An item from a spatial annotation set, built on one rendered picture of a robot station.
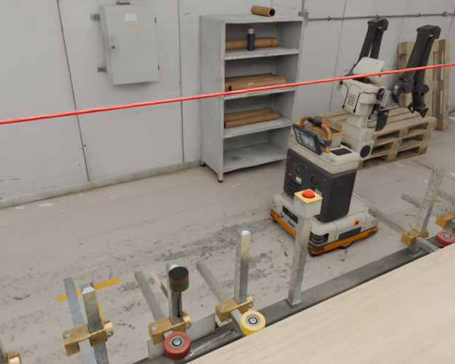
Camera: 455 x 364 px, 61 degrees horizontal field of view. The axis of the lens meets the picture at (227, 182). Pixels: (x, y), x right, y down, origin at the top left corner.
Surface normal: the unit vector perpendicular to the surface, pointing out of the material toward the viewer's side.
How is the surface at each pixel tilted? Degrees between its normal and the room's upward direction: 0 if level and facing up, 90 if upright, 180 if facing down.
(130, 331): 0
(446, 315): 0
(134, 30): 90
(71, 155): 90
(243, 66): 90
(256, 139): 90
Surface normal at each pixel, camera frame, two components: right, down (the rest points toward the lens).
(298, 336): 0.02, -0.88
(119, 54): 0.48, 0.43
